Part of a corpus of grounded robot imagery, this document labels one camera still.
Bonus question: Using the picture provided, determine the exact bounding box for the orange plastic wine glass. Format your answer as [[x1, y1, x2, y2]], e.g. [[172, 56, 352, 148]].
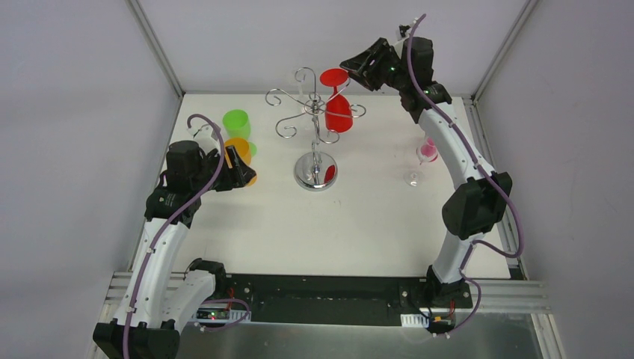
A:
[[224, 138, 253, 169]]

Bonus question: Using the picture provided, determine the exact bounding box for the green plastic wine glass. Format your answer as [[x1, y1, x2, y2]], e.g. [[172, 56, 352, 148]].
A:
[[222, 109, 257, 156]]

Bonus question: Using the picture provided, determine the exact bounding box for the red plastic wine glass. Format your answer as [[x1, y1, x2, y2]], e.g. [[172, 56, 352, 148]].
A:
[[320, 68, 353, 133]]

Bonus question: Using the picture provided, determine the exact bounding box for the chrome wine glass rack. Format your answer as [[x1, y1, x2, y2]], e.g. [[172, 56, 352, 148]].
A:
[[265, 67, 366, 191]]

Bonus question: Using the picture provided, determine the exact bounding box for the clear wine glass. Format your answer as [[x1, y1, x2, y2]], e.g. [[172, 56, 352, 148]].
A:
[[292, 67, 307, 98], [404, 135, 431, 187]]

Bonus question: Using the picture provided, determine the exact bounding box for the magenta plastic wine glass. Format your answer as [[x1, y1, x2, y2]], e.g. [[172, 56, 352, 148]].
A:
[[419, 136, 438, 163]]

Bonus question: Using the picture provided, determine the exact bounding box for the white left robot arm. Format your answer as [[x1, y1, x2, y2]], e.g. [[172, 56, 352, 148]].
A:
[[93, 140, 256, 358]]

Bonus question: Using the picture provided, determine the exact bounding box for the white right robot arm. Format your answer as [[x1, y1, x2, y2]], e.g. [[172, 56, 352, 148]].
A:
[[340, 37, 512, 307]]

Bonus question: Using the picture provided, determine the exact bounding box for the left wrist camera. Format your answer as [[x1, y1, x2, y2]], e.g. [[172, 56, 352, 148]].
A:
[[188, 123, 218, 147]]

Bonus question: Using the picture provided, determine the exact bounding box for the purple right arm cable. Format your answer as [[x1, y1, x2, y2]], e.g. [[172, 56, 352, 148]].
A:
[[406, 13, 525, 333]]

